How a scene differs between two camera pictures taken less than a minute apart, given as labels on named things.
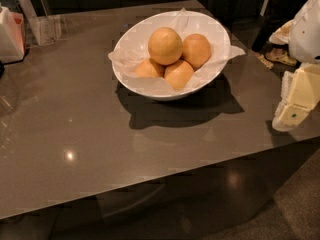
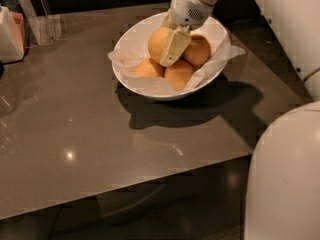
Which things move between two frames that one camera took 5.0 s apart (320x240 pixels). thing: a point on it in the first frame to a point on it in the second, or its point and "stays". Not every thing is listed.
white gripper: (307, 34) to (187, 11)
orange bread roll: (165, 46) stays
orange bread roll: (178, 74) stays
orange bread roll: (196, 50) stays
